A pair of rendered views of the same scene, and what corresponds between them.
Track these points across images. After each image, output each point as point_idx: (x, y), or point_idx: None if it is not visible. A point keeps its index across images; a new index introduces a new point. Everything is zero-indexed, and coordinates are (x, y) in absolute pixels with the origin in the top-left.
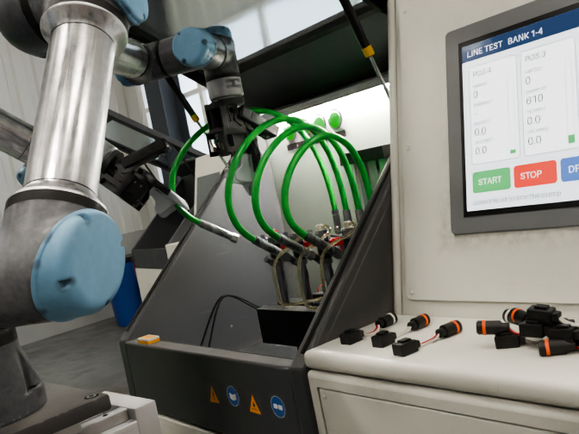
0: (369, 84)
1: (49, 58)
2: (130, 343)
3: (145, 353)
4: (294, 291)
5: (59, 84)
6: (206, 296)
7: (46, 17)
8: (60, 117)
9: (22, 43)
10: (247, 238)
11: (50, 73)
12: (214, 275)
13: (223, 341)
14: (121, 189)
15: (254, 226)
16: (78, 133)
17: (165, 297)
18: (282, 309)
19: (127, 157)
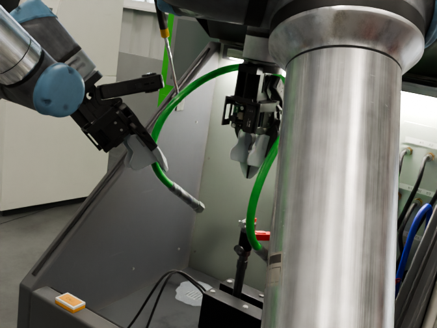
0: None
1: (333, 114)
2: (40, 296)
3: (64, 320)
4: (192, 232)
5: (367, 193)
6: (120, 237)
7: (328, 19)
8: (373, 273)
9: (201, 6)
10: (253, 246)
11: (343, 156)
12: (134, 214)
13: (121, 284)
14: (96, 127)
15: (181, 164)
16: (392, 309)
17: (84, 239)
18: (242, 310)
19: (112, 86)
